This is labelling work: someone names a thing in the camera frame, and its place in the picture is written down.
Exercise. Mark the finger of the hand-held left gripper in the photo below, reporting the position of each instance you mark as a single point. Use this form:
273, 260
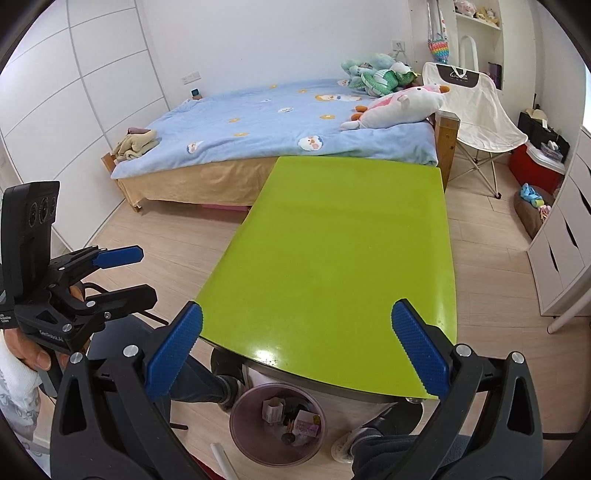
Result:
117, 257
129, 299

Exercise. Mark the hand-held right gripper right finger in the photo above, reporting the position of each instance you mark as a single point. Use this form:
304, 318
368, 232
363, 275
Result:
418, 350

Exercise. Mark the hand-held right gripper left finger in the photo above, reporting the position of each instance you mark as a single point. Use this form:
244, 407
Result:
175, 350

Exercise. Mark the white printed carton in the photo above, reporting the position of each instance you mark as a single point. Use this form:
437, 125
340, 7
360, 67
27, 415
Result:
272, 408

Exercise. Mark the purple plastic waste bin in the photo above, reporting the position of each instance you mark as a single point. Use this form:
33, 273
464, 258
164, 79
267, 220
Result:
258, 450

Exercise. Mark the printed paper card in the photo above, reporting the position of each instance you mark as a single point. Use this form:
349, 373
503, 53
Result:
307, 427

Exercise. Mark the person's left forearm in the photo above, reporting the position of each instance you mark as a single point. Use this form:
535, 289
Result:
18, 392

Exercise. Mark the person's left hand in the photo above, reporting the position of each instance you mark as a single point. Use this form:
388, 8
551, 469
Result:
25, 350

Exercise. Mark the person's left leg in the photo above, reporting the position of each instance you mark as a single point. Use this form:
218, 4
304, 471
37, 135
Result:
198, 378

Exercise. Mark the person's leg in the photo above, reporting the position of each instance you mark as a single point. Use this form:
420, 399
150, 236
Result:
392, 457
198, 378

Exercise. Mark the person's left shoe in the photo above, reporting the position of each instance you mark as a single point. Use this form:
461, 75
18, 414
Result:
229, 392

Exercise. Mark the person's shoe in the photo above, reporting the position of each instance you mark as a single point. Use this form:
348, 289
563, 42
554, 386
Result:
355, 438
229, 392

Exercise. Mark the wooden bed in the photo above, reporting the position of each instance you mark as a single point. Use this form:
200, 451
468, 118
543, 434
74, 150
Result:
184, 184

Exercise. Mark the person's right shoe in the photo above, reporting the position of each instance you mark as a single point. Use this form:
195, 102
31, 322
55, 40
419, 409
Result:
355, 438

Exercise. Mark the person's right leg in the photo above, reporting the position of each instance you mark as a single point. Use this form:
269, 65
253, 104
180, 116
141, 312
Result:
392, 457

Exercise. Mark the beige folded towels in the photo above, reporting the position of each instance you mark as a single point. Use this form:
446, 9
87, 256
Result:
136, 145

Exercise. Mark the white tube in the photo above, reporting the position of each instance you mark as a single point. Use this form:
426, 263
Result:
224, 461

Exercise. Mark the green table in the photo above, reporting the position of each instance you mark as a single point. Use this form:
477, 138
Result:
332, 254

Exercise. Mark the white wardrobe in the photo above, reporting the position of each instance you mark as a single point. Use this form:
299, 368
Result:
69, 115

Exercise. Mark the white desk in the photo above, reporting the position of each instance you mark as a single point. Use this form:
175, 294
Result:
570, 316

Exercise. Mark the brown pet bed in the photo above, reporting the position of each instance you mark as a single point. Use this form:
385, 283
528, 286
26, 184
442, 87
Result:
531, 221

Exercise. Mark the white drawer unit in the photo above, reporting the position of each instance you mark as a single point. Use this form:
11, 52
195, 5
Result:
563, 249

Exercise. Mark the small dark device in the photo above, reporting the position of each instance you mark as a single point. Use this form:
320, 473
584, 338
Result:
196, 93

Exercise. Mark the pink soft toy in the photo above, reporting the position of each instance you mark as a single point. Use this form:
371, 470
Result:
545, 213

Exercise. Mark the teal soft toy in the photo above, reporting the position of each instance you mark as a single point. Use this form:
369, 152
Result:
531, 194

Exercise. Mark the blue printed blanket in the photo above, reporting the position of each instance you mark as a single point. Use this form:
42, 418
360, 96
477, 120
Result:
258, 120

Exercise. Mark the red cooler box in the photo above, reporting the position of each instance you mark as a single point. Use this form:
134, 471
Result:
531, 170

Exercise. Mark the tissue box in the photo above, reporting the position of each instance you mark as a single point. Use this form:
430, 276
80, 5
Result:
550, 150

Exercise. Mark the white pink plush toy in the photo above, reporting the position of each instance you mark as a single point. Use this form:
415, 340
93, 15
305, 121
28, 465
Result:
397, 108

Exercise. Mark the cream folding chair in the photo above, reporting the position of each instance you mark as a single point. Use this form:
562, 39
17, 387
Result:
480, 110

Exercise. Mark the black bag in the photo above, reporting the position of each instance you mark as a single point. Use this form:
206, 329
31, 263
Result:
549, 131

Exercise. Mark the beige hat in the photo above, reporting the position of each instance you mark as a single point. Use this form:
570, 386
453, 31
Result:
535, 114

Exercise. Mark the green striped plush toy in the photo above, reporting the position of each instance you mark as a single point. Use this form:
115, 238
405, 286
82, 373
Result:
388, 78

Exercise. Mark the teal plush toy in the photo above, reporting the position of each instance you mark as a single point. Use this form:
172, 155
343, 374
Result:
369, 64

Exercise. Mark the rainbow bag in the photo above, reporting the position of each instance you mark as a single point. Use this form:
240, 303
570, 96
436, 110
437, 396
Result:
438, 50

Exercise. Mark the yellow plush toy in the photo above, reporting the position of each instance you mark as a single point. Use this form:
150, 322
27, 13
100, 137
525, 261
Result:
487, 14

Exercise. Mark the pink pig plush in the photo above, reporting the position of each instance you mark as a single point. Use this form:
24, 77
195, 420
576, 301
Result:
464, 7

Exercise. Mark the white wall switch plate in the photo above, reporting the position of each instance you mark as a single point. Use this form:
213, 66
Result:
190, 77

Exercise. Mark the white wall socket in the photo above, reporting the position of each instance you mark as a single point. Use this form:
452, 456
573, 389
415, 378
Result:
399, 44

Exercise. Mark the white wall shelf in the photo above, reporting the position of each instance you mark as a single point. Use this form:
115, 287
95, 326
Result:
480, 27

